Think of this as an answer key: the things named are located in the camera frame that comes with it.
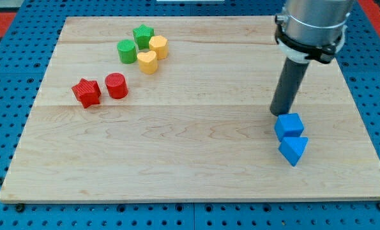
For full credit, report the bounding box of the green star block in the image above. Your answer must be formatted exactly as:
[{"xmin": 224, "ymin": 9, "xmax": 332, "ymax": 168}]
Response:
[{"xmin": 133, "ymin": 24, "xmax": 155, "ymax": 50}]

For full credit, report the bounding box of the yellow heart block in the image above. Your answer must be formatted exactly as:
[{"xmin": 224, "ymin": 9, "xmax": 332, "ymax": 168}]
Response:
[{"xmin": 137, "ymin": 50, "xmax": 158, "ymax": 75}]

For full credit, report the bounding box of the blue cube block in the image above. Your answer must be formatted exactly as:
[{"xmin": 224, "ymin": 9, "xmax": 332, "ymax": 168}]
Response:
[{"xmin": 274, "ymin": 113, "xmax": 305, "ymax": 142}]

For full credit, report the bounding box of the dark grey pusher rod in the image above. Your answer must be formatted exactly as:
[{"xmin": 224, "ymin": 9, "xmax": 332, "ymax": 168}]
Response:
[{"xmin": 270, "ymin": 57, "xmax": 309, "ymax": 116}]

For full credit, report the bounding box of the red cylinder block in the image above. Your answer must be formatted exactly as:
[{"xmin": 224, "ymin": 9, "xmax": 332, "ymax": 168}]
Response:
[{"xmin": 105, "ymin": 73, "xmax": 128, "ymax": 99}]

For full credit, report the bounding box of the yellow hexagon block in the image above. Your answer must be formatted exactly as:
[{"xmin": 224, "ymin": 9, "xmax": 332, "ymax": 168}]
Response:
[{"xmin": 149, "ymin": 35, "xmax": 169, "ymax": 59}]

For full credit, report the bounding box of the green cylinder block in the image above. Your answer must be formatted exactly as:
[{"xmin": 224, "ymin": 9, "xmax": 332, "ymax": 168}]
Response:
[{"xmin": 117, "ymin": 39, "xmax": 137, "ymax": 64}]

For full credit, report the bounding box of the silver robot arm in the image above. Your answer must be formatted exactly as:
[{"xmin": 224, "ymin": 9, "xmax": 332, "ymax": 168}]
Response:
[{"xmin": 275, "ymin": 0, "xmax": 354, "ymax": 64}]

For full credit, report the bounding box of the light wooden board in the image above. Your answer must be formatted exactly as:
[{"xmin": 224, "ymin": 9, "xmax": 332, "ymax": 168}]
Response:
[{"xmin": 0, "ymin": 16, "xmax": 380, "ymax": 204}]

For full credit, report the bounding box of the blue triangle block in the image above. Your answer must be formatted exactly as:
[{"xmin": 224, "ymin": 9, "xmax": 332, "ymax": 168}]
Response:
[{"xmin": 278, "ymin": 137, "xmax": 309, "ymax": 167}]

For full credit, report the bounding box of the black clamp ring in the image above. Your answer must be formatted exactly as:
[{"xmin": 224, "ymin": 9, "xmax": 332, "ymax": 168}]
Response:
[{"xmin": 275, "ymin": 24, "xmax": 346, "ymax": 65}]

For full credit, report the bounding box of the red star block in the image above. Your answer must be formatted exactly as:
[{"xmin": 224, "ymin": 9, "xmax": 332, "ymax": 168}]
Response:
[{"xmin": 72, "ymin": 79, "xmax": 101, "ymax": 109}]

